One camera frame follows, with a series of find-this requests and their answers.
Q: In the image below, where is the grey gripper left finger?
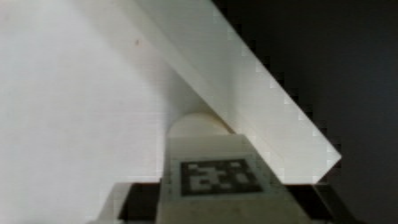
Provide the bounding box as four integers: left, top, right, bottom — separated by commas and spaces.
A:
88, 182, 161, 224

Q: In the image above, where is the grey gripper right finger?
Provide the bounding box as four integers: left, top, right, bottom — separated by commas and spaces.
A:
287, 184, 369, 224

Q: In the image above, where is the white table leg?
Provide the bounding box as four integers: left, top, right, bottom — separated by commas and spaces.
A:
157, 113, 312, 224

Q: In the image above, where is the white square tabletop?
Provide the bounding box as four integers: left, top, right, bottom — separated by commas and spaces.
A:
0, 0, 342, 224

